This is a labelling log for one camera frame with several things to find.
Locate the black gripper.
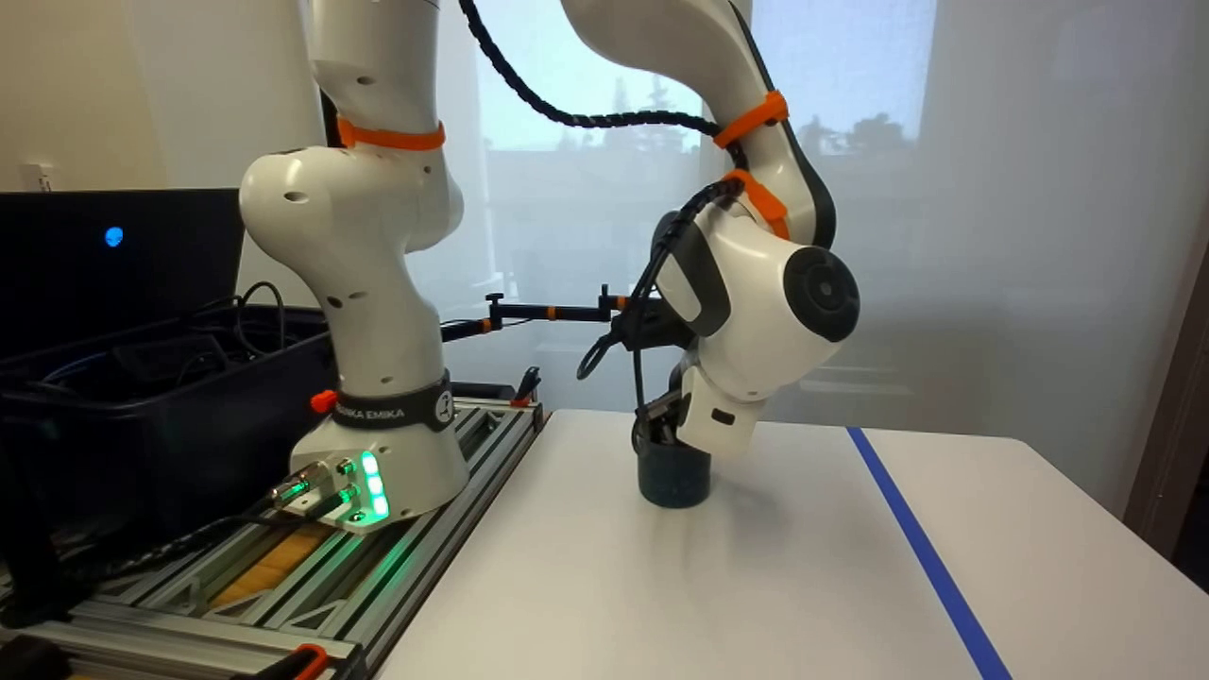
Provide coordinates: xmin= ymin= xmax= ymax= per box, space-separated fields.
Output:
xmin=631 ymin=388 xmax=686 ymax=453

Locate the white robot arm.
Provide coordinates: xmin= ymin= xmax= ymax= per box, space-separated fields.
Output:
xmin=240 ymin=0 xmax=861 ymax=534

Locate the dark grey cup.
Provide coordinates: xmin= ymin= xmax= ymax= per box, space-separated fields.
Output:
xmin=639 ymin=444 xmax=712 ymax=510

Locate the blue tape strip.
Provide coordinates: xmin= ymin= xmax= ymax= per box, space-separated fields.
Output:
xmin=847 ymin=427 xmax=1014 ymax=680

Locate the black plastic bin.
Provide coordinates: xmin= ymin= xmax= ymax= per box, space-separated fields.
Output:
xmin=0 ymin=306 xmax=338 ymax=595

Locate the black computer monitor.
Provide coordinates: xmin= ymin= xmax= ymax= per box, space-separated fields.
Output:
xmin=0 ymin=188 xmax=244 ymax=357

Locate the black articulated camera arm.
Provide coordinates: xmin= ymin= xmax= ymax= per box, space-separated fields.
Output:
xmin=444 ymin=285 xmax=629 ymax=339

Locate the black braided cable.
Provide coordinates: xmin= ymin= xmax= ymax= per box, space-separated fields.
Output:
xmin=458 ymin=0 xmax=728 ymax=144

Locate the aluminium extrusion base frame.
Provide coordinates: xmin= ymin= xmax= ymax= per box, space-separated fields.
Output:
xmin=28 ymin=402 xmax=545 ymax=680

